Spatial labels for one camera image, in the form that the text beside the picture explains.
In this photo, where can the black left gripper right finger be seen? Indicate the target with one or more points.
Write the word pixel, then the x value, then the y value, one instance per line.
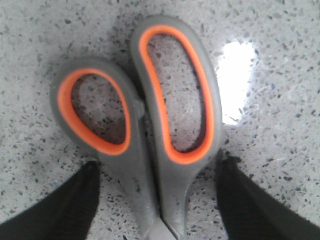
pixel 250 213

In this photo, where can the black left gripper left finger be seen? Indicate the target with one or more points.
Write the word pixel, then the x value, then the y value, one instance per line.
pixel 66 214

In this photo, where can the grey orange handled scissors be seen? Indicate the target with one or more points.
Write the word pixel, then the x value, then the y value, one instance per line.
pixel 154 175

